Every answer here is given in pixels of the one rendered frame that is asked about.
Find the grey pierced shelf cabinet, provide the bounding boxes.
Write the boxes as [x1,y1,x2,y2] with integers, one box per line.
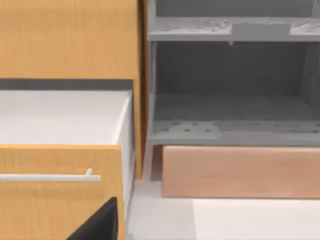
[144,0,320,181]

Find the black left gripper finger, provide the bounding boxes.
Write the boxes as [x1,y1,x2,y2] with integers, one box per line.
[65,196,118,240]

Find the long metal drawer handle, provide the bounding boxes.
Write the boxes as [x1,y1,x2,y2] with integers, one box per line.
[0,167,101,183]

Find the white open drawer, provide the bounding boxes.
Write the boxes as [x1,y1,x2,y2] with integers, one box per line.
[0,89,136,216]

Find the wooden cupboard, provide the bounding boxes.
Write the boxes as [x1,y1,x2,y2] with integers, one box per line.
[0,0,151,180]

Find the pale wooden drawer front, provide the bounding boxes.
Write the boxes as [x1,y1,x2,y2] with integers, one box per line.
[151,144,320,200]

